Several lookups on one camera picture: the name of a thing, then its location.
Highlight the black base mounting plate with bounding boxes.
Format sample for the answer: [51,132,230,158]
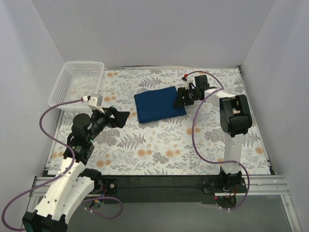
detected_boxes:
[98,175,248,205]

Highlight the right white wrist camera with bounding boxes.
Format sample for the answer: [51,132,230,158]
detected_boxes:
[182,74,194,89]

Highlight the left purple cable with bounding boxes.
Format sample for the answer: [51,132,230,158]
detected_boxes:
[2,96,124,231]

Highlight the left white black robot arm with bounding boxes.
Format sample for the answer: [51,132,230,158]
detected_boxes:
[22,107,130,232]

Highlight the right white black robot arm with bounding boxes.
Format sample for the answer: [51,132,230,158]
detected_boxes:
[173,72,253,192]

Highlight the white plastic mesh basket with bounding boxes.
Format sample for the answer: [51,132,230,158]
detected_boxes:
[48,61,104,107]

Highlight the blue printed t shirt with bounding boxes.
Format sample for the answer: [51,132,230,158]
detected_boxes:
[134,87,186,124]

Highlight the aluminium frame rail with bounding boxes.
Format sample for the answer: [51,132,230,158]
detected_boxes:
[31,175,290,196]

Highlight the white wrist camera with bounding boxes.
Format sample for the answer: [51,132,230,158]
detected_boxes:
[182,74,194,89]
[81,94,104,113]

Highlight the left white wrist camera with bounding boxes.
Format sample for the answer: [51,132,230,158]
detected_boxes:
[81,94,104,113]

